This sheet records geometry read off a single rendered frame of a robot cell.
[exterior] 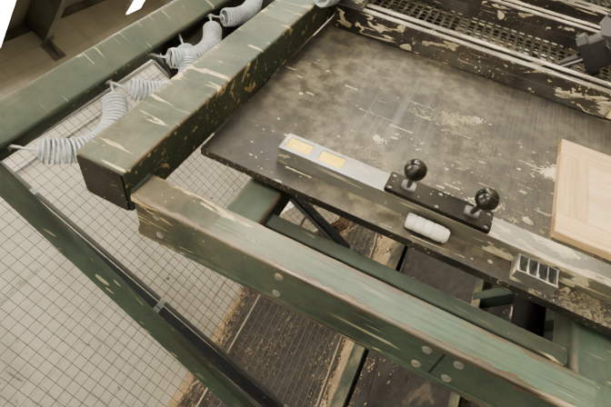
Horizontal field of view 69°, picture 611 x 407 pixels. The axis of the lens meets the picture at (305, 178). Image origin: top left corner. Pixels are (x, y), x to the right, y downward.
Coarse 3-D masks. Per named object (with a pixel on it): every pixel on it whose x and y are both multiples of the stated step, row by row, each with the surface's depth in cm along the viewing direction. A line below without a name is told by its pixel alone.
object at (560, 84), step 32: (352, 0) 126; (384, 32) 127; (416, 32) 123; (448, 32) 124; (448, 64) 125; (480, 64) 121; (512, 64) 118; (544, 64) 118; (544, 96) 119; (576, 96) 116; (608, 96) 113
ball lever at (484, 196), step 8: (480, 192) 70; (488, 192) 69; (496, 192) 70; (480, 200) 70; (488, 200) 69; (496, 200) 69; (472, 208) 78; (480, 208) 70; (488, 208) 70; (472, 216) 80
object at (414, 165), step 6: (408, 162) 73; (414, 162) 72; (420, 162) 72; (408, 168) 72; (414, 168) 72; (420, 168) 71; (426, 168) 72; (408, 174) 72; (414, 174) 72; (420, 174) 72; (408, 180) 78; (414, 180) 73; (420, 180) 73; (402, 186) 82; (408, 186) 81; (414, 186) 82
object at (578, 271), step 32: (288, 160) 89; (352, 160) 88; (352, 192) 87; (384, 192) 83; (448, 224) 81; (512, 224) 81; (512, 256) 80; (544, 256) 77; (576, 256) 78; (576, 288) 78; (608, 288) 75
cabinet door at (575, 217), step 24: (576, 144) 104; (576, 168) 98; (600, 168) 99; (576, 192) 93; (600, 192) 94; (552, 216) 89; (576, 216) 88; (600, 216) 89; (576, 240) 84; (600, 240) 84
